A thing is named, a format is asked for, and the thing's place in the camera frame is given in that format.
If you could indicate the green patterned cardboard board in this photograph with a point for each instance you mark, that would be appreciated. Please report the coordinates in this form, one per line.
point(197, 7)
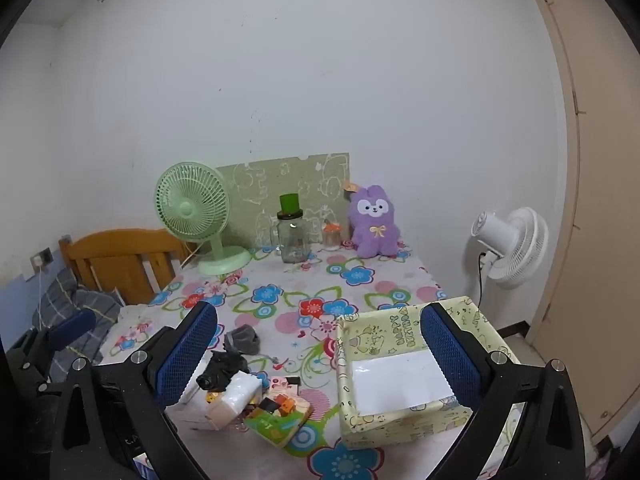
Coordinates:
point(310, 180)

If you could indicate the floral tablecloth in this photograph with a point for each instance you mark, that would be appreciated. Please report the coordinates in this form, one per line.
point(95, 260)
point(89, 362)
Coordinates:
point(300, 305)

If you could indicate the plaid blanket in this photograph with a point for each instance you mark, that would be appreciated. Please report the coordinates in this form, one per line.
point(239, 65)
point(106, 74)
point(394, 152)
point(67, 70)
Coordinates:
point(87, 300)

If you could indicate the small orange-lidded swab jar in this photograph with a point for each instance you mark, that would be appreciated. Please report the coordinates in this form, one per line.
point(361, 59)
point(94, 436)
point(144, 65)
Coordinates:
point(331, 237)

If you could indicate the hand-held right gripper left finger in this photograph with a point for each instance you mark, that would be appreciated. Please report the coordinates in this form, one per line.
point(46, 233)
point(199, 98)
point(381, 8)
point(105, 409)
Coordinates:
point(185, 355)

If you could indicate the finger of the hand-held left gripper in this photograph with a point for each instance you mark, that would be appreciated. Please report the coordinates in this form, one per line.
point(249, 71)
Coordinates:
point(75, 327)

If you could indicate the wooden chair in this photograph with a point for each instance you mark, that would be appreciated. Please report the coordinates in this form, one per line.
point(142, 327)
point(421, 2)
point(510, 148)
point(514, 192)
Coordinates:
point(115, 260)

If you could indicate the cartoon print pouch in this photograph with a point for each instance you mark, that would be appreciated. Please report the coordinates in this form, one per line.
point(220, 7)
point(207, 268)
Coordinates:
point(286, 385)

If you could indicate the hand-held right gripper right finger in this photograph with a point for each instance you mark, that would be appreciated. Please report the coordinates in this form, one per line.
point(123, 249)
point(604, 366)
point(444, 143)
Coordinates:
point(447, 355)

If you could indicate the glass jar with green lid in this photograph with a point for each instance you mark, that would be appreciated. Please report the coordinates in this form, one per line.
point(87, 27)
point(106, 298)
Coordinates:
point(292, 240)

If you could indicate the purple plush bunny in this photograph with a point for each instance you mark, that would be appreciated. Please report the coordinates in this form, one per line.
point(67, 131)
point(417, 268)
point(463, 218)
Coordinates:
point(374, 225)

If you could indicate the black plastic bag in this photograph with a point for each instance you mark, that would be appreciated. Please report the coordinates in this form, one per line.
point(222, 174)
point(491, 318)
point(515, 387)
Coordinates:
point(222, 371)

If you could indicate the yellow patterned box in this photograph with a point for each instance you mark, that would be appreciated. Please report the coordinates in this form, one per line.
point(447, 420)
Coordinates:
point(395, 375)

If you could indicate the wall socket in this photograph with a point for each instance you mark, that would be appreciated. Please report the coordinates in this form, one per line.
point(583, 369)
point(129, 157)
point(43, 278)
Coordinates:
point(42, 257)

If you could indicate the green desk fan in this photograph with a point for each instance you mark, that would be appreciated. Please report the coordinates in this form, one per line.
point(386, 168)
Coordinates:
point(192, 207)

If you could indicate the small yellow black item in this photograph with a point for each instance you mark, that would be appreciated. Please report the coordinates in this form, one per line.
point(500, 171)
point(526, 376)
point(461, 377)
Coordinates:
point(212, 398)

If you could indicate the beige door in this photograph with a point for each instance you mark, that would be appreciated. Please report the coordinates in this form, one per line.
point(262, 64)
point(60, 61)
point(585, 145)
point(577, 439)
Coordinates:
point(605, 210)

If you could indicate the white standing fan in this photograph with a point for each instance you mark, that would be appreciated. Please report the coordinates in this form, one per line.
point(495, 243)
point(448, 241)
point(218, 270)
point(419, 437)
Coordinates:
point(505, 245)

